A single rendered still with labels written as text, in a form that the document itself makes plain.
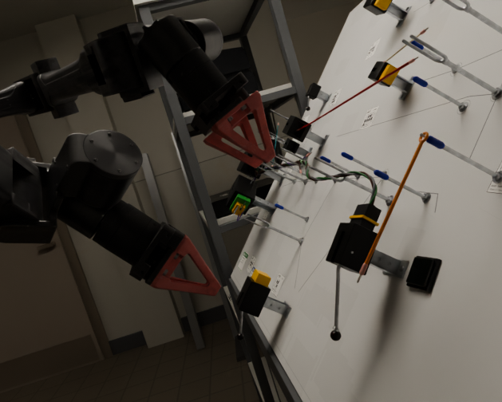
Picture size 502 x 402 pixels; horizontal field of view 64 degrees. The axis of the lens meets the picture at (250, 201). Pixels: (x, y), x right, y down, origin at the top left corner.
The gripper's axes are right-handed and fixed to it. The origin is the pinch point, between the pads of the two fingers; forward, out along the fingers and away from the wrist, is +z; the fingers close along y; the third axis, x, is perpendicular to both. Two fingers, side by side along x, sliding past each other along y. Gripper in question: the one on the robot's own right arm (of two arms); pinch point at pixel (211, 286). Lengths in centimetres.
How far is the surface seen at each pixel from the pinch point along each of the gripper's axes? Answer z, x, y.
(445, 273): 19.6, -15.7, -9.9
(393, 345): 21.4, -6.1, -5.4
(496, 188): 17.6, -25.9, -12.9
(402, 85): 13, -48, 15
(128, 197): -30, -7, 274
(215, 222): 10, -14, 92
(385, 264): 17.7, -14.6, -1.5
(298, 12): -7, -200, 242
